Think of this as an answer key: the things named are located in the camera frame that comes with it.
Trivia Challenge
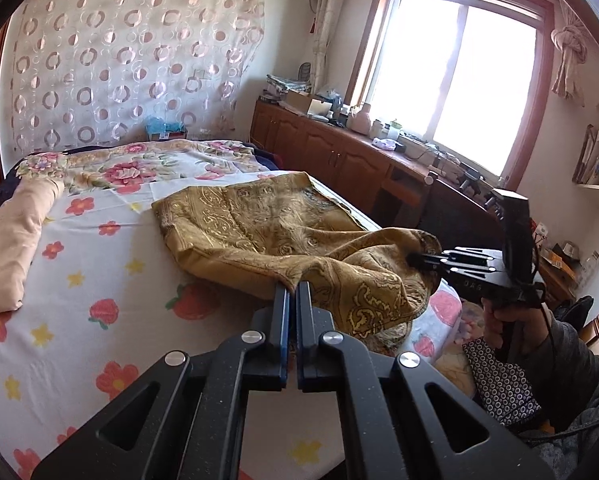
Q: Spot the golden brown patterned scarf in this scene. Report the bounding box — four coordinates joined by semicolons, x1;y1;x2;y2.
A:
152;172;441;340

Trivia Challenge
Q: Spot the right forearm grey sleeve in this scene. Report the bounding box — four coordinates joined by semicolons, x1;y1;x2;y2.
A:
521;316;599;480

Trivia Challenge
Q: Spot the right hand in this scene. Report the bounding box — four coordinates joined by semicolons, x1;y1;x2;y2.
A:
482;298;553;353

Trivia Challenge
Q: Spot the white floral bed sheet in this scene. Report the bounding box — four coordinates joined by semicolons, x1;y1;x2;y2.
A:
0;171;462;479

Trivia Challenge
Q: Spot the wooden sideboard cabinet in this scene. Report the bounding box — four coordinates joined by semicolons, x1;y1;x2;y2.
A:
250;100;503;249

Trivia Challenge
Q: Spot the white plastic jug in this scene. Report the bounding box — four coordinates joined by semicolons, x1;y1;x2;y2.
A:
348;103;372;136

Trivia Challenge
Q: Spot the tied pink window curtain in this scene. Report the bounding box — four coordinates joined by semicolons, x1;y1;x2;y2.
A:
551;0;588;107

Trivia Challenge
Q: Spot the beige pillow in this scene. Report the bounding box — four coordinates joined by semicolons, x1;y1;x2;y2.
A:
0;178;65;313

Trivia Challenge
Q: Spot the cardboard box on cabinet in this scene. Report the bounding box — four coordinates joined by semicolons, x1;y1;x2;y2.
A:
284;90;332;116

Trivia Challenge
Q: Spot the blue tissue box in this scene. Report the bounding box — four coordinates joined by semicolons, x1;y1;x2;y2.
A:
144;116;188;141

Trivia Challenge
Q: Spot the stack of papers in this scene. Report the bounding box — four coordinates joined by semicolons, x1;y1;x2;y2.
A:
261;74;311;101

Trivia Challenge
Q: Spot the black cable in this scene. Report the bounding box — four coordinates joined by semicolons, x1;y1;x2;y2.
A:
518;219;599;446

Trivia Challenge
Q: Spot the window with wooden frame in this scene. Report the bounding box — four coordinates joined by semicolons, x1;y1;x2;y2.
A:
346;0;554;190

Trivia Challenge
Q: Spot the circle patterned wall curtain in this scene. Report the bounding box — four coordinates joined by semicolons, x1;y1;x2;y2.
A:
1;0;264;159

